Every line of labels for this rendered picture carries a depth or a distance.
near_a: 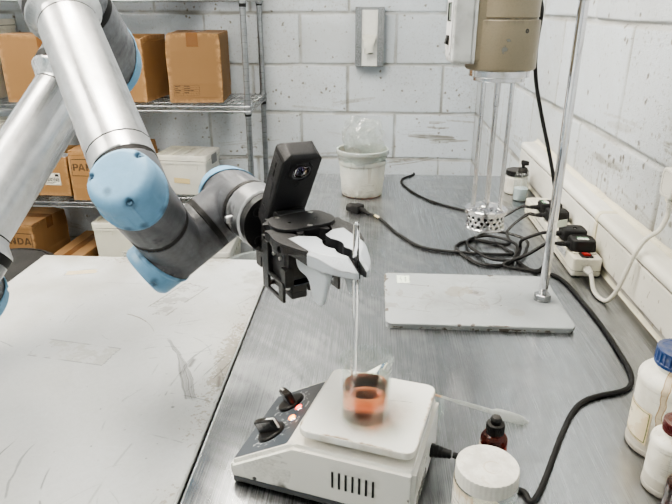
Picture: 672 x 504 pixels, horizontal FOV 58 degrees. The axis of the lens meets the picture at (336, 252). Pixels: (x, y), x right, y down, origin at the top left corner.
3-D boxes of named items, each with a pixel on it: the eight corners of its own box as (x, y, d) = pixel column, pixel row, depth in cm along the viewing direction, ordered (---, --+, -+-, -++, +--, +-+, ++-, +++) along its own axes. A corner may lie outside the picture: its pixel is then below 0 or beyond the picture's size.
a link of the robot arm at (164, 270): (101, 231, 72) (174, 174, 75) (138, 266, 83) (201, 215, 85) (137, 276, 70) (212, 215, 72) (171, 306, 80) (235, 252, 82)
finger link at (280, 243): (336, 262, 60) (298, 234, 67) (336, 245, 59) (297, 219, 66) (293, 271, 58) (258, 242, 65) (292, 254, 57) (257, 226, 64)
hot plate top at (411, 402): (296, 436, 61) (295, 429, 61) (335, 372, 71) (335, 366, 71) (414, 463, 57) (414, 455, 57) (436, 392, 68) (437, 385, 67)
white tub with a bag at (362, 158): (341, 184, 175) (342, 109, 167) (390, 187, 173) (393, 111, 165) (331, 199, 163) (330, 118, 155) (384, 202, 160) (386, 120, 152)
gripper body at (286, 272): (346, 290, 67) (297, 253, 77) (347, 216, 64) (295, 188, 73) (283, 306, 64) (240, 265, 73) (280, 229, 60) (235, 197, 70)
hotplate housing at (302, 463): (229, 484, 66) (224, 423, 63) (279, 412, 77) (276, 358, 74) (434, 538, 59) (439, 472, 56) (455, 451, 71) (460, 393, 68)
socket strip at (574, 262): (570, 277, 116) (574, 255, 114) (523, 211, 153) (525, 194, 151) (600, 277, 116) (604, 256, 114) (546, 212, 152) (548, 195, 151)
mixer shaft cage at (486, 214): (466, 233, 98) (480, 71, 88) (460, 219, 104) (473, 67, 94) (509, 234, 97) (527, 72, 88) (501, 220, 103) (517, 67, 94)
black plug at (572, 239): (560, 251, 117) (561, 241, 116) (554, 243, 121) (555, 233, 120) (597, 252, 117) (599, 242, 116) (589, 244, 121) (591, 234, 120)
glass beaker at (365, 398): (352, 398, 66) (353, 333, 63) (399, 412, 64) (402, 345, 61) (326, 430, 61) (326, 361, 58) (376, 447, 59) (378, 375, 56)
